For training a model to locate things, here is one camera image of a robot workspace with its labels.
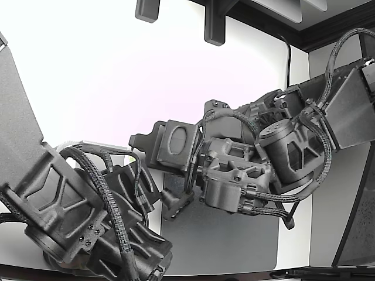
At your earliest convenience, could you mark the grey rectangular mat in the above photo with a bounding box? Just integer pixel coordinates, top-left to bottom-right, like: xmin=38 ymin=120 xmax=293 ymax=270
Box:
xmin=160 ymin=172 xmax=279 ymax=270

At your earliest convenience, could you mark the braided motor cable bundle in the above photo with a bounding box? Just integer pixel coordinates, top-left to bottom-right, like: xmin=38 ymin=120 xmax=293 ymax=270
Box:
xmin=238 ymin=111 xmax=333 ymax=219

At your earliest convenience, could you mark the black slanted strut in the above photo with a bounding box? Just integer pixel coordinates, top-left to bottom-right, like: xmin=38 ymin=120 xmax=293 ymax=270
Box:
xmin=331 ymin=146 xmax=375 ymax=268

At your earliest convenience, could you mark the thin black cable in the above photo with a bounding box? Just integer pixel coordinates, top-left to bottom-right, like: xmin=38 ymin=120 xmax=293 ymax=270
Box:
xmin=277 ymin=33 xmax=294 ymax=88

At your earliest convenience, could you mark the thick black braided cable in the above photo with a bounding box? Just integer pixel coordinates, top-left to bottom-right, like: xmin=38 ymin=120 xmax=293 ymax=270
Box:
xmin=57 ymin=146 xmax=138 ymax=281

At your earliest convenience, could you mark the black moulded frame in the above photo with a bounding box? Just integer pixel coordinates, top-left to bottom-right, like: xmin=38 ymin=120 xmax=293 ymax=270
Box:
xmin=187 ymin=0 xmax=375 ymax=53

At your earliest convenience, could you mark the hanging black smooth cable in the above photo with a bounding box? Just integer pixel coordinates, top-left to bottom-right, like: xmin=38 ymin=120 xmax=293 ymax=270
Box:
xmin=280 ymin=201 xmax=295 ymax=231

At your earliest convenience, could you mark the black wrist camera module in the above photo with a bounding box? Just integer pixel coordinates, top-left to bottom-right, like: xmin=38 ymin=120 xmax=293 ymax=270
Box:
xmin=160 ymin=186 xmax=195 ymax=221

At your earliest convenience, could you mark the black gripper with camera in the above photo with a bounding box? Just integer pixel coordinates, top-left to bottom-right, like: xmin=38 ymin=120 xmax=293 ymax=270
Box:
xmin=129 ymin=119 xmax=203 ymax=177

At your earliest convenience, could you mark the long looped braided cable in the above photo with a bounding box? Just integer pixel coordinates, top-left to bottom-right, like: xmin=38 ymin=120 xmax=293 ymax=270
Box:
xmin=318 ymin=28 xmax=370 ymax=109

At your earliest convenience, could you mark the tall black post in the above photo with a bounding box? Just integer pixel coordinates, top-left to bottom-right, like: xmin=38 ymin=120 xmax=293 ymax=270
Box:
xmin=203 ymin=0 xmax=227 ymax=47

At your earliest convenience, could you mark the narrow light grey panel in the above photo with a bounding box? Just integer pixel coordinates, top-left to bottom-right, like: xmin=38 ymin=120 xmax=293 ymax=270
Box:
xmin=303 ymin=0 xmax=329 ymax=12

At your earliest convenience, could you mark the wide light grey panel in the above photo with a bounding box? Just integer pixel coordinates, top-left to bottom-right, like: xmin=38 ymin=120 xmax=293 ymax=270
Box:
xmin=251 ymin=0 xmax=303 ymax=24

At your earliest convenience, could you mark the short black bracket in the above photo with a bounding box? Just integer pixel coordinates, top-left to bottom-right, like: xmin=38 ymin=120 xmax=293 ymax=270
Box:
xmin=134 ymin=0 xmax=161 ymax=23

